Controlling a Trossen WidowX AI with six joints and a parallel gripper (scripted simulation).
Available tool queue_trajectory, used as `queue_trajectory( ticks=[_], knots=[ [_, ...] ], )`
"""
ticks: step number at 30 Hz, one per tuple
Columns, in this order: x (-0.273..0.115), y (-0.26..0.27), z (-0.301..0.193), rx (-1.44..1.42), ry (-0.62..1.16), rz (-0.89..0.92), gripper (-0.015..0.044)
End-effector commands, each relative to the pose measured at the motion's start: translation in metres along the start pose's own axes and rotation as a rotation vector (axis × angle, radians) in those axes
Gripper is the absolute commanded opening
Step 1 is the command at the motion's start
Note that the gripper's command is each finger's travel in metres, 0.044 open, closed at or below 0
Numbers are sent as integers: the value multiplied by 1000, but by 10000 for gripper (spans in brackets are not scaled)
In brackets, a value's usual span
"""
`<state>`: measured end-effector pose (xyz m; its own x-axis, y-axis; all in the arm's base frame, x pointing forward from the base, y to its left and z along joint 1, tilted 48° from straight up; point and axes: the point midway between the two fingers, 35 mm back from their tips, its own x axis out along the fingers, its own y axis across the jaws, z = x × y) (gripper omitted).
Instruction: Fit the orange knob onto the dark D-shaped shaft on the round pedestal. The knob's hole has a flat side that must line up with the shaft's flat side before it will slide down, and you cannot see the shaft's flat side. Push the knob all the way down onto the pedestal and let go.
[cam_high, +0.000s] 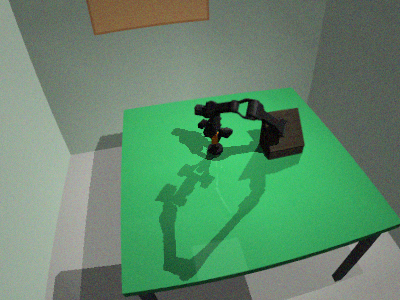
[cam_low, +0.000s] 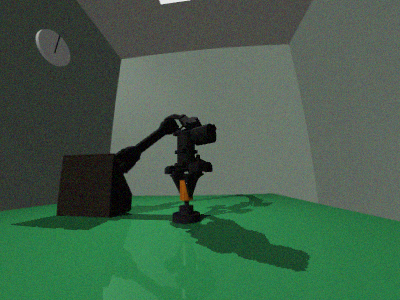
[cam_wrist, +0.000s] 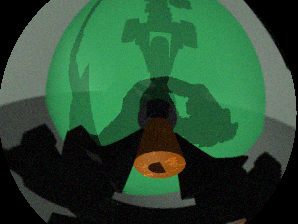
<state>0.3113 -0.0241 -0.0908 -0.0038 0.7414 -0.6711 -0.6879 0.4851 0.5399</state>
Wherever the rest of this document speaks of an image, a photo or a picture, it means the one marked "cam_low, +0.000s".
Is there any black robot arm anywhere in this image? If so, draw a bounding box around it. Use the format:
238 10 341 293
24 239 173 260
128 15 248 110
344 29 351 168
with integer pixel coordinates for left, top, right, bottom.
115 114 216 174

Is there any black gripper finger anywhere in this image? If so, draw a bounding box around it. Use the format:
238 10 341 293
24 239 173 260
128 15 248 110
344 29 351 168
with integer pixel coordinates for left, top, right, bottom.
183 173 204 198
170 175 184 194

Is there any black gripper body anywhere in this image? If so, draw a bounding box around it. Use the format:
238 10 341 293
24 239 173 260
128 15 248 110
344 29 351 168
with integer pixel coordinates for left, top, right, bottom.
164 146 213 175

